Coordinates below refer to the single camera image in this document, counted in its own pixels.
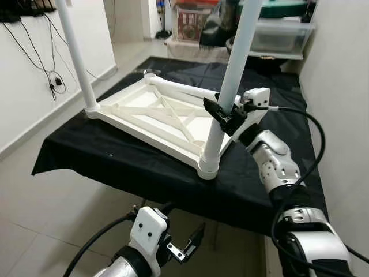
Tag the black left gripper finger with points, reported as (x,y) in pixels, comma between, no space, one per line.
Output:
(195,241)
(166,206)

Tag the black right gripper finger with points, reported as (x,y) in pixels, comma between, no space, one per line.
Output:
(217,112)

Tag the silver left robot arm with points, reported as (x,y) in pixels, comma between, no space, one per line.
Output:
(124,268)

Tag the black tablecloth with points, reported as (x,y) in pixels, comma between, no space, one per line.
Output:
(115,167)

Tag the black wok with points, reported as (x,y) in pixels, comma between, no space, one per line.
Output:
(271,63)

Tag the white plastic table top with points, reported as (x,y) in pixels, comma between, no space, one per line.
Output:
(135,122)

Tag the orange lidded storage box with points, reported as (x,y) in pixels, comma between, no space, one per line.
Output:
(193,26)

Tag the black floor mop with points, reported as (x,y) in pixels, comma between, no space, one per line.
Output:
(164,36)

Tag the clear plastic storage box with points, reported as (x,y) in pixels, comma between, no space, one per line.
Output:
(282,37)

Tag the green round lid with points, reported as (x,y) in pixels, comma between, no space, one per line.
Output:
(285,8)

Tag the black power adapter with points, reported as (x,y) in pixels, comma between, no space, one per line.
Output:
(55,86)

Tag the black router with antennas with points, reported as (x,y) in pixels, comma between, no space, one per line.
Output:
(17,14)

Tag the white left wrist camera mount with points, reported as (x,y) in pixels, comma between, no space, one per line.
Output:
(147,228)

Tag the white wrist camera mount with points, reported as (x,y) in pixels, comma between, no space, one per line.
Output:
(256,98)
(147,228)

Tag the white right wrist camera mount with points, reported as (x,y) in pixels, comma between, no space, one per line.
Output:
(256,98)

